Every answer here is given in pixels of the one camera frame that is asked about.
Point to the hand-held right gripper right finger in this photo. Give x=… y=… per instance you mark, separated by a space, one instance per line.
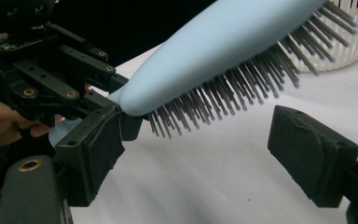
x=310 y=155

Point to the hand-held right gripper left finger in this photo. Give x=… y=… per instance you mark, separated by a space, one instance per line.
x=90 y=155

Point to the light blue hairbrush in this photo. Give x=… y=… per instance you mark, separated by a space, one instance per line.
x=214 y=40

